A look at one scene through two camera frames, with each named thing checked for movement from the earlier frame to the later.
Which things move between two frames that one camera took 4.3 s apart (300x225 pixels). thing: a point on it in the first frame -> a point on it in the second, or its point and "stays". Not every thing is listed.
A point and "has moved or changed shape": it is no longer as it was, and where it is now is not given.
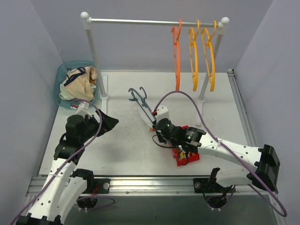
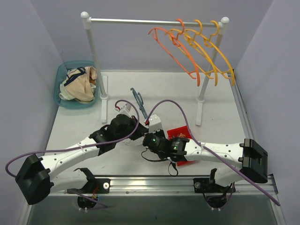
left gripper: (100, 122) -> (139, 128)
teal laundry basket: (61, 71) stays
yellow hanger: (212, 85) -> (208, 38)
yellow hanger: (194, 55) -> (198, 27)
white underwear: (145, 116) -> (137, 142)
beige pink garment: (91, 71) stays
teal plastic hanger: (145, 103) has moved or changed shape
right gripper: (155, 125) -> (161, 133)
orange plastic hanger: (176, 40) has moved or changed shape
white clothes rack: (104, 98) stays
